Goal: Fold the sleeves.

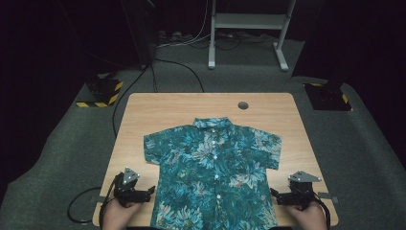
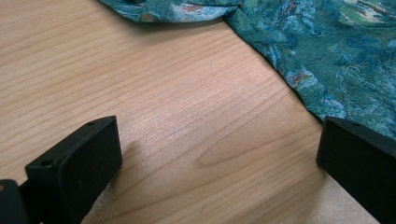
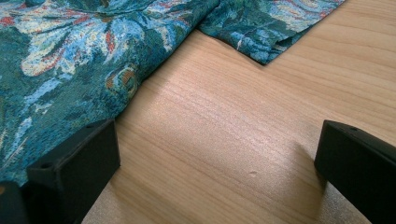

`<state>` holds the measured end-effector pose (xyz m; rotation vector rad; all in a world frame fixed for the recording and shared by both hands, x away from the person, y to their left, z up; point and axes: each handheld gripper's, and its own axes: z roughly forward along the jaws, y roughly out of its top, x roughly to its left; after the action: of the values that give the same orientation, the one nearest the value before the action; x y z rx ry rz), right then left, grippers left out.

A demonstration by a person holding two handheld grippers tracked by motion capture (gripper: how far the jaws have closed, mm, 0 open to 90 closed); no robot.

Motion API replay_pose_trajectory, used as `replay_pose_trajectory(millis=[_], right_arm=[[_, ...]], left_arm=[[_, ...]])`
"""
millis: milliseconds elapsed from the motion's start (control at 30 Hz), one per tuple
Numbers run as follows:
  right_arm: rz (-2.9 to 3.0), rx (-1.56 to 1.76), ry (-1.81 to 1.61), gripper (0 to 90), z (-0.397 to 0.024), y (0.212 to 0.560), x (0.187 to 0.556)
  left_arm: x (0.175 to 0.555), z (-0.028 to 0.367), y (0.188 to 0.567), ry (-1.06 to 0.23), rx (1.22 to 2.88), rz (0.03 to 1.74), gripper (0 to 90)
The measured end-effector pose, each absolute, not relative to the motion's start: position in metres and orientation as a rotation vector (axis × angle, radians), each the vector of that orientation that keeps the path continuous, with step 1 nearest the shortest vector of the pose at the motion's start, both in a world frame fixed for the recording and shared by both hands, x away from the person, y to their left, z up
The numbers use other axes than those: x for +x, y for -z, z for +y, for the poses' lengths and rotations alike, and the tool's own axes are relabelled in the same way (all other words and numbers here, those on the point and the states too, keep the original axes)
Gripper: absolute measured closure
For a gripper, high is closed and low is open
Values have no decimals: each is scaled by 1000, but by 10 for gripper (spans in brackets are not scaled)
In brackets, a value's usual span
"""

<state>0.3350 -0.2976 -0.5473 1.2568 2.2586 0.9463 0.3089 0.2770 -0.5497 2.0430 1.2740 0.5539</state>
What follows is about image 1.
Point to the dark power strip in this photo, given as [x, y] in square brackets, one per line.
[174, 35]

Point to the person's right hand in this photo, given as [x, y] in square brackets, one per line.
[311, 218]

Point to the grey tape piece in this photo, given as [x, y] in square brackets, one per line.
[327, 195]
[100, 199]

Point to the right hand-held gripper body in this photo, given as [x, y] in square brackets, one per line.
[301, 195]

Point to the dark stand post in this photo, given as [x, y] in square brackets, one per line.
[140, 35]

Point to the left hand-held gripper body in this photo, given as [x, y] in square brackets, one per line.
[125, 191]

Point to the black yellow striped stand base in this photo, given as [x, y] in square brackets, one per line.
[327, 97]
[103, 91]

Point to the teal floral short-sleeve shirt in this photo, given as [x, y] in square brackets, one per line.
[210, 172]

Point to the person's left hand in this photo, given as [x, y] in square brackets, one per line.
[118, 217]

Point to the white metal stand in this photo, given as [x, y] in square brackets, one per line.
[249, 20]

